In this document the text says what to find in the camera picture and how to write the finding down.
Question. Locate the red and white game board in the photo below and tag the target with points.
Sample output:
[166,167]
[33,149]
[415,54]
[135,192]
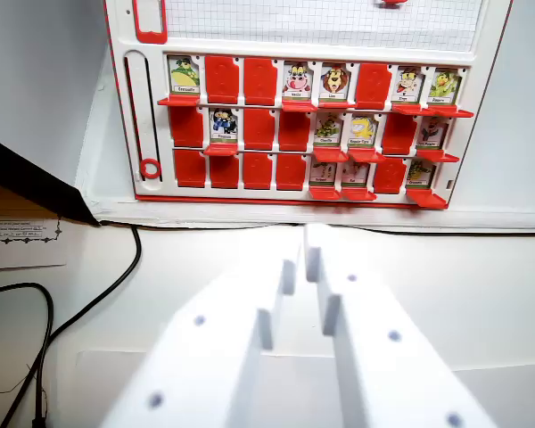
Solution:
[294,27]

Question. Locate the red plastic flap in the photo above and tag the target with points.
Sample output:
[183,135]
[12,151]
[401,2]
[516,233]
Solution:
[364,155]

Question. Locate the printed white paper sheet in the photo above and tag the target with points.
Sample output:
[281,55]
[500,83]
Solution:
[18,245]

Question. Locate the brown cardboard sheet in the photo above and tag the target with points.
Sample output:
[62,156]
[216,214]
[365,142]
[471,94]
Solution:
[13,200]

